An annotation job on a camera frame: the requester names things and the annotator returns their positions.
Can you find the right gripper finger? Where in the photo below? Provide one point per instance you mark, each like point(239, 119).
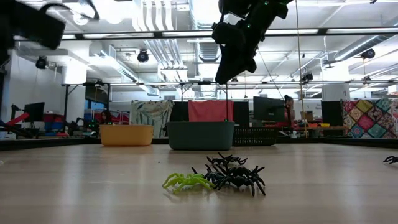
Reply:
point(250, 65)
point(228, 68)

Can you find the black plastic spider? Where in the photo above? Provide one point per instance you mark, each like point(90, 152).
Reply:
point(242, 180)
point(391, 159)
point(211, 175)
point(227, 160)

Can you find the black background robot arm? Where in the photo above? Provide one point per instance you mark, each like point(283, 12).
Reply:
point(77, 124)

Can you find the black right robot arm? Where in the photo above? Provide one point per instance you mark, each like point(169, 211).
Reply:
point(255, 9)

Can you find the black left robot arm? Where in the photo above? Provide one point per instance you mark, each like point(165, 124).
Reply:
point(3, 31)

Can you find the red cloth backdrop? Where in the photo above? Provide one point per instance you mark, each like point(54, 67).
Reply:
point(210, 110)

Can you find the black flat panel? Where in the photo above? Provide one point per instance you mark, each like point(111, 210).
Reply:
point(241, 113)
point(179, 111)

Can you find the black monitor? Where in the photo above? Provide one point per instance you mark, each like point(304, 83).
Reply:
point(331, 112)
point(33, 112)
point(267, 109)

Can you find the person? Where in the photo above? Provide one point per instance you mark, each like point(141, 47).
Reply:
point(106, 116)
point(288, 107)

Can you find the black ceiling spotlight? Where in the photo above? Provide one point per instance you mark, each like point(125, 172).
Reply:
point(143, 56)
point(368, 53)
point(308, 76)
point(41, 62)

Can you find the black slotted plastic basket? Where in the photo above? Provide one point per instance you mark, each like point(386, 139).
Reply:
point(255, 137)

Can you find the teal plastic bin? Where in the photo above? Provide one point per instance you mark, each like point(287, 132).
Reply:
point(200, 137)

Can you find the cardboard box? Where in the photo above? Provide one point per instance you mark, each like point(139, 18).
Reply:
point(308, 115)

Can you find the cluttered wooden desk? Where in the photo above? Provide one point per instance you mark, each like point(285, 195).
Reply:
point(311, 128)

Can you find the white round column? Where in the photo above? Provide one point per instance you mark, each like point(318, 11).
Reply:
point(335, 92)

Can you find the green plastic spider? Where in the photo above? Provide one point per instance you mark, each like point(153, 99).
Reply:
point(186, 182)

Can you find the orange plastic bin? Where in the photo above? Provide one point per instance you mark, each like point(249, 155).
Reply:
point(127, 135)

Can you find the colourful patchwork quilt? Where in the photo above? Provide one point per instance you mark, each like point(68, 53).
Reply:
point(363, 118)

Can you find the red blue cart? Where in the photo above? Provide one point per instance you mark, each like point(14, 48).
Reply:
point(53, 123)

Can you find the silver ceiling air duct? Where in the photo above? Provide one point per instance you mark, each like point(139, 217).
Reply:
point(205, 53)

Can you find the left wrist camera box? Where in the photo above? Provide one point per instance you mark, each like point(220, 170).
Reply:
point(40, 28)

